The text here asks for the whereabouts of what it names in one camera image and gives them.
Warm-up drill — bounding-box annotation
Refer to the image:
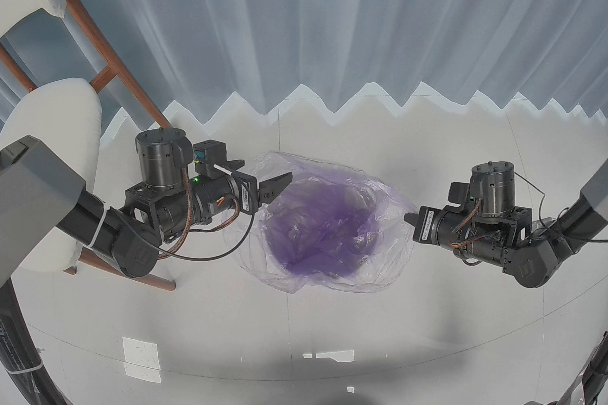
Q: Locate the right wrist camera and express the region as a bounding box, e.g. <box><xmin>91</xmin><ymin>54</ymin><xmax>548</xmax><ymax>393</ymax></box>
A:
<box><xmin>448</xmin><ymin>181</ymin><xmax>472</xmax><ymax>210</ymax></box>

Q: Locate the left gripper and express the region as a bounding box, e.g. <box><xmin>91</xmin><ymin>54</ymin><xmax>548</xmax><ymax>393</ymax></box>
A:
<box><xmin>191</xmin><ymin>159</ymin><xmax>294</xmax><ymax>224</ymax></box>

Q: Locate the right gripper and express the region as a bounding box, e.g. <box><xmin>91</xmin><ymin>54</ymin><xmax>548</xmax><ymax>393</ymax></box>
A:
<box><xmin>412</xmin><ymin>205</ymin><xmax>473</xmax><ymax>249</ymax></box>

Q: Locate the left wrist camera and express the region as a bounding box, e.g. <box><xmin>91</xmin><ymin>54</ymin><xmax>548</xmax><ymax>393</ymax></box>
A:
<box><xmin>192</xmin><ymin>139</ymin><xmax>230</xmax><ymax>180</ymax></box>

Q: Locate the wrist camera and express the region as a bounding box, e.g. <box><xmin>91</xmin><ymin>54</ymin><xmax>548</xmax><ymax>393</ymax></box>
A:
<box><xmin>192</xmin><ymin>139</ymin><xmax>230</xmax><ymax>180</ymax></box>
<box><xmin>448</xmin><ymin>181</ymin><xmax>472</xmax><ymax>210</ymax></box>

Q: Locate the purple plastic bag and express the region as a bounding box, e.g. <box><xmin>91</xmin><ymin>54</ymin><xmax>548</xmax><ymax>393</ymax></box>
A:
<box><xmin>236</xmin><ymin>151</ymin><xmax>419</xmax><ymax>295</ymax></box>

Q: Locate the black cable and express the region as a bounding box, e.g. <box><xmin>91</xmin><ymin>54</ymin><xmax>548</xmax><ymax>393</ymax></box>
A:
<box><xmin>514</xmin><ymin>174</ymin><xmax>608</xmax><ymax>245</ymax></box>
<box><xmin>161</xmin><ymin>204</ymin><xmax>257</xmax><ymax>261</ymax></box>

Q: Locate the white cushioned wooden chair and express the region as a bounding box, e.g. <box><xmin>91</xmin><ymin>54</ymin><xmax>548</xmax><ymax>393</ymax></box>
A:
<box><xmin>0</xmin><ymin>0</ymin><xmax>177</xmax><ymax>294</ymax></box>

